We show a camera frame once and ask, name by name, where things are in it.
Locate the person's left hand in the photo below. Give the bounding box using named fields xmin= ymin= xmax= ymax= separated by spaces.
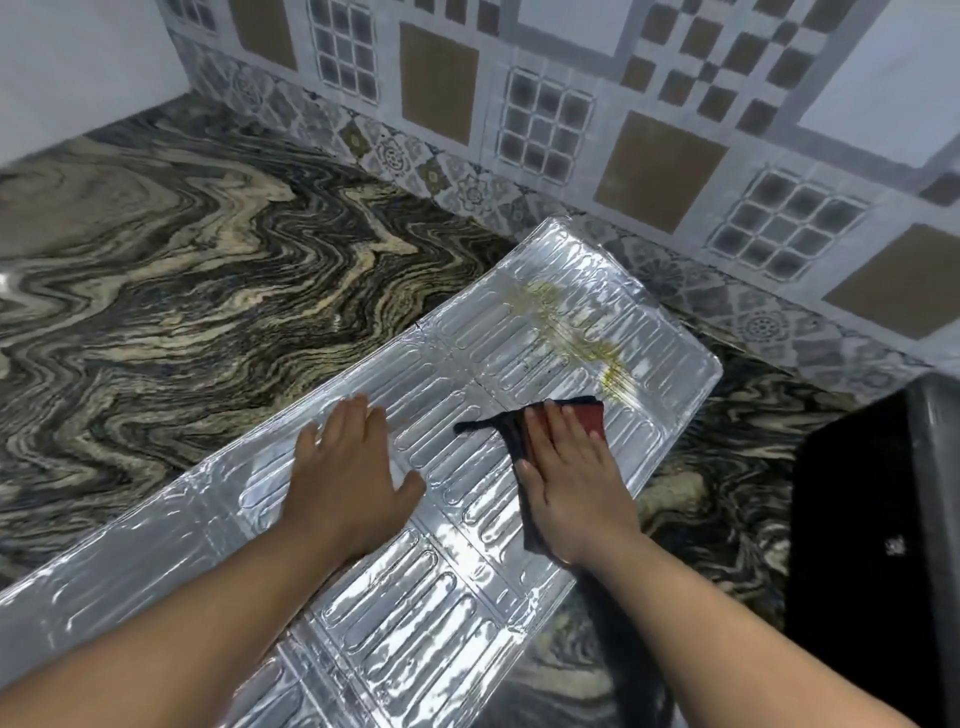
xmin=281 ymin=394 xmax=428 ymax=558

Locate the person's right hand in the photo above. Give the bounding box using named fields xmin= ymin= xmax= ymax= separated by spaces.
xmin=513 ymin=399 xmax=648 ymax=567

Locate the dark cloth with red patch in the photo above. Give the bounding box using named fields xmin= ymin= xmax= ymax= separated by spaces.
xmin=453 ymin=399 xmax=607 ymax=560

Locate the clear ribbed plastic tray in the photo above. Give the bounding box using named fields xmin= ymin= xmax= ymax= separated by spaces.
xmin=0 ymin=216 xmax=725 ymax=728

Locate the person's left forearm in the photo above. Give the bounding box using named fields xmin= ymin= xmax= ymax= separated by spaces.
xmin=0 ymin=517 xmax=393 ymax=728

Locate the person's right forearm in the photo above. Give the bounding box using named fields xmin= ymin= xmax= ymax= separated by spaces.
xmin=558 ymin=528 xmax=922 ymax=728

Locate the black kitchen sink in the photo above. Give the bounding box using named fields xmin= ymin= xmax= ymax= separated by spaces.
xmin=783 ymin=371 xmax=960 ymax=728

